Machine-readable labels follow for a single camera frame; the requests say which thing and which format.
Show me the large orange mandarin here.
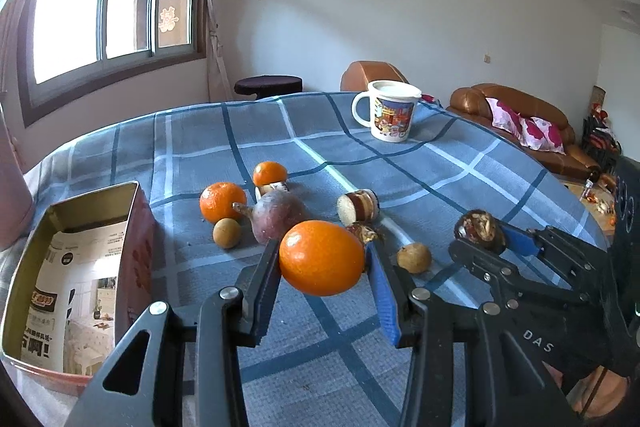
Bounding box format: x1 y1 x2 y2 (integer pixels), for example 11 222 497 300
200 182 247 225

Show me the brown longan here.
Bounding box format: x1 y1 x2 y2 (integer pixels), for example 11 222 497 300
213 218 242 249
396 243 432 274

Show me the small orange mandarin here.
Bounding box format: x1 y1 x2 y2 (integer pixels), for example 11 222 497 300
252 160 288 186

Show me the person's hand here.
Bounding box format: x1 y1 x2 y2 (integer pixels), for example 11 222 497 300
568 366 630 419

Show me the white cartoon mug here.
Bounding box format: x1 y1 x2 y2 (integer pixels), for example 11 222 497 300
352 80 422 143

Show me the dark chestnut shell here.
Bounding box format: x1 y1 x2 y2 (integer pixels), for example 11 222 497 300
346 222 384 246

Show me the sliding glass window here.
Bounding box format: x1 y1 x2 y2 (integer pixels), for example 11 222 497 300
17 0 205 126

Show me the printed paper in tin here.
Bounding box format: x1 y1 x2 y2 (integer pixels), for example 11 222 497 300
21 222 126 376

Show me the dark chestnut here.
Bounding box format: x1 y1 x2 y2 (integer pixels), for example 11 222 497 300
454 209 506 255

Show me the brown leather armchair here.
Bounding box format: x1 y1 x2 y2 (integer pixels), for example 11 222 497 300
341 61 408 92

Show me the purple passion fruit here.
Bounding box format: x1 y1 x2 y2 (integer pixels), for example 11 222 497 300
231 190 308 245

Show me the blue plaid tablecloth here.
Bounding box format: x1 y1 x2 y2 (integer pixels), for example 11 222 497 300
25 93 608 426

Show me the smooth orange kumquat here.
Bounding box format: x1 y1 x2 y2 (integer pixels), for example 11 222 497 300
279 220 366 297

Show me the pink electric kettle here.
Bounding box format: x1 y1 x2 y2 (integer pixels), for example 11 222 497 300
0 114 35 251

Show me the black round stool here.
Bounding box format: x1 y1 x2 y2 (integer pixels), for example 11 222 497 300
234 75 303 100

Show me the pink floral cushion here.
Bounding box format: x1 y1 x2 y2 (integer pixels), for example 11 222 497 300
486 98 565 155

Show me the brown leather sofa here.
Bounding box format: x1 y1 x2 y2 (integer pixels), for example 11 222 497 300
449 83 601 180

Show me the cut sugarcane piece large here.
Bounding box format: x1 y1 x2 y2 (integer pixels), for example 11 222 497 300
336 188 380 227

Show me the pink metal tin box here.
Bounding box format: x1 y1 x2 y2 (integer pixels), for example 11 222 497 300
1 181 155 395

